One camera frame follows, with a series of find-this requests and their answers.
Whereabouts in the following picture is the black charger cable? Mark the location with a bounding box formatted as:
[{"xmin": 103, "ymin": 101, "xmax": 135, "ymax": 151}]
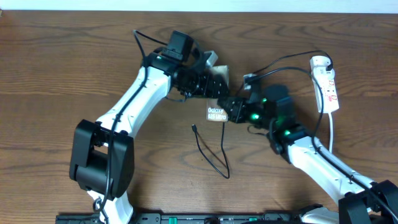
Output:
[{"xmin": 192, "ymin": 50, "xmax": 333, "ymax": 180}]

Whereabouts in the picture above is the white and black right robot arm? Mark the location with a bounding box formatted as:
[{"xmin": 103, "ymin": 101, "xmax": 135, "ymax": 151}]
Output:
[{"xmin": 217, "ymin": 85, "xmax": 397, "ymax": 223}]

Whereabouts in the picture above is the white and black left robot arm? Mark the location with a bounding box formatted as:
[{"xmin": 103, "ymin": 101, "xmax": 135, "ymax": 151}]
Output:
[{"xmin": 69, "ymin": 30, "xmax": 229, "ymax": 223}]

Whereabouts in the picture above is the white charger plug adapter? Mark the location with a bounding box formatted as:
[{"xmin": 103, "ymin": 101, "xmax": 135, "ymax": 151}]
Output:
[{"xmin": 310, "ymin": 55, "xmax": 333, "ymax": 71}]

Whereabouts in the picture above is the white power strip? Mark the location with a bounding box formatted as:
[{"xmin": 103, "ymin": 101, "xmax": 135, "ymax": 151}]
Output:
[{"xmin": 312, "ymin": 66, "xmax": 340, "ymax": 113}]

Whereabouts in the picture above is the white power strip cord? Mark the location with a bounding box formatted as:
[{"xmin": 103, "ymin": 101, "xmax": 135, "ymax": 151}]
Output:
[{"xmin": 328, "ymin": 112, "xmax": 335, "ymax": 154}]

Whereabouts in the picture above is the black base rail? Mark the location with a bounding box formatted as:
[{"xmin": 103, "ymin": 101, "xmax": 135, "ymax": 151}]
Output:
[{"xmin": 55, "ymin": 213, "xmax": 303, "ymax": 224}]

